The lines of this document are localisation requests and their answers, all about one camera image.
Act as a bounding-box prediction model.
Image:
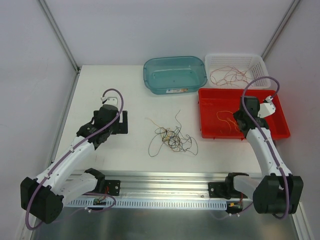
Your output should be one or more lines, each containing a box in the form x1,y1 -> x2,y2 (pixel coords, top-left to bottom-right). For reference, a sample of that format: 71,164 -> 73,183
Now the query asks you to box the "thin red wire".
209,65 -> 251,88
212,66 -> 253,88
224,65 -> 255,88

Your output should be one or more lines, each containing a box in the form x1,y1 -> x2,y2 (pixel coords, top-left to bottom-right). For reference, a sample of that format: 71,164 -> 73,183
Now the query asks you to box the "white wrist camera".
100,96 -> 119,108
258,95 -> 276,118

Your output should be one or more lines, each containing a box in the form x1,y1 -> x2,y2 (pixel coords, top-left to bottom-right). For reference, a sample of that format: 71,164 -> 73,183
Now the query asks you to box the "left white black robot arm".
20,104 -> 128,224

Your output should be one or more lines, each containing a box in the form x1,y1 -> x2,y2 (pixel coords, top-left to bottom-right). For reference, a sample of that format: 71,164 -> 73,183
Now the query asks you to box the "white perforated plastic basket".
204,53 -> 269,89

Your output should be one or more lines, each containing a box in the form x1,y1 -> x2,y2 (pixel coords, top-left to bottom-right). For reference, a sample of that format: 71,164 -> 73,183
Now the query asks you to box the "yellow black wire bundle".
144,109 -> 199,158

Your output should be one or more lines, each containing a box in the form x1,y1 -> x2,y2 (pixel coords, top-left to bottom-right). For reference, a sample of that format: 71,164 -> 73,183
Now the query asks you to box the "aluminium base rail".
67,169 -> 300,201

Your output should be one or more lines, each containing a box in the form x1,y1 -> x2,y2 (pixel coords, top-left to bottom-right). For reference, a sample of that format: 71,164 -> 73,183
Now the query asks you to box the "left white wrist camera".
100,96 -> 119,108

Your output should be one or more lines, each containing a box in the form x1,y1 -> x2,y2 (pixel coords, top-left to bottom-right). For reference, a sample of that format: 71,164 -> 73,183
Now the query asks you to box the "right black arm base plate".
207,181 -> 230,199

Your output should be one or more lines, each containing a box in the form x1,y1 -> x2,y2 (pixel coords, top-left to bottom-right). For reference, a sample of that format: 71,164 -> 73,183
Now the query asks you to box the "white slotted cable duct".
66,196 -> 227,211

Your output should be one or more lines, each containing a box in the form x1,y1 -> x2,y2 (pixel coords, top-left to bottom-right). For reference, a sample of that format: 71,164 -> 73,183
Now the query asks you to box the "aluminium frame post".
37,0 -> 81,73
260,0 -> 302,61

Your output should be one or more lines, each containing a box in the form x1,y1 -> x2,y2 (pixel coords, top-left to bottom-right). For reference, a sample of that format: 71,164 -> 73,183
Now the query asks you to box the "right aluminium frame post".
260,0 -> 302,61

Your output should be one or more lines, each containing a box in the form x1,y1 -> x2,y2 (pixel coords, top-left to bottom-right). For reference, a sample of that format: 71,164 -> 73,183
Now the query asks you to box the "teal transparent plastic bin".
142,56 -> 208,95

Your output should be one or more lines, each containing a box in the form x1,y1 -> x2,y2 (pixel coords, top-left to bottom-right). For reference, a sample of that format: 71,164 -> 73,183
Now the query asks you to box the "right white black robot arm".
224,96 -> 304,219

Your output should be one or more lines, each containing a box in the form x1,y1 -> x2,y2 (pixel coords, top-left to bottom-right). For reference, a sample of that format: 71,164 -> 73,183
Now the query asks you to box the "left aluminium frame post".
37,0 -> 81,73

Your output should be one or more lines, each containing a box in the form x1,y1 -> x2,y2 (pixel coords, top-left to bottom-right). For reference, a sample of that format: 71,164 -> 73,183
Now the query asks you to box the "thin yellow wire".
216,109 -> 241,133

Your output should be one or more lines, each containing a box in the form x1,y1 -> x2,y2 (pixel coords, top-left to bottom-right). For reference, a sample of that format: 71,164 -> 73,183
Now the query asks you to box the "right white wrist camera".
258,95 -> 276,118

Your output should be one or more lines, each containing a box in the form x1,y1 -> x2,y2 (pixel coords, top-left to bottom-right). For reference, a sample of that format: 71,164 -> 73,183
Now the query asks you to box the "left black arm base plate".
102,179 -> 121,196

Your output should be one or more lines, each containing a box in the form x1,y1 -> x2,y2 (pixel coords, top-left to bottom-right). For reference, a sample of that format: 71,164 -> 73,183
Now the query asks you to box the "red plastic tray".
198,88 -> 291,140

